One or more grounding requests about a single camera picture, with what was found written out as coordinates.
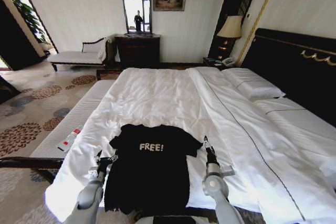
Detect white duvet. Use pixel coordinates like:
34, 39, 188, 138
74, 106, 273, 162
45, 67, 336, 223

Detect cream shade table lamp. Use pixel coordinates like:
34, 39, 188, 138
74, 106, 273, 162
216, 15, 244, 61

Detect white flat pillow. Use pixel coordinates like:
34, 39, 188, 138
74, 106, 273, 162
254, 97, 336, 156

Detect black FREE! print T-shirt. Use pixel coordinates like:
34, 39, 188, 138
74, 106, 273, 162
104, 123, 203, 215

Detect black headboard with gold trim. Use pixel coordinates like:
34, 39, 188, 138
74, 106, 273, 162
240, 27, 336, 130

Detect dark wooden nightstand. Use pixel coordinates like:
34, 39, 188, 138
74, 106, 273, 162
202, 56, 238, 72

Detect white cushioned chaise longue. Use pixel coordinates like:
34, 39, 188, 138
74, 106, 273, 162
49, 36, 114, 72

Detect green leafy plant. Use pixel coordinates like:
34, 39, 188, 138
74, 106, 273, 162
8, 0, 50, 46

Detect white pillow with dark piping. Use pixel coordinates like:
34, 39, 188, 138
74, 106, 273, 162
220, 67, 286, 101

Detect white ribbed bed bench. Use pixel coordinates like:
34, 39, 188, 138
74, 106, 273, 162
30, 80, 118, 159

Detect dark wooden dresser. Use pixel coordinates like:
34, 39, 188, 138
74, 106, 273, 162
114, 34, 161, 69

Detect dark framed wall mirror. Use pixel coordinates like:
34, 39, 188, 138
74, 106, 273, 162
118, 0, 153, 36

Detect person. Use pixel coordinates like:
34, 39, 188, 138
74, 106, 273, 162
133, 10, 144, 34

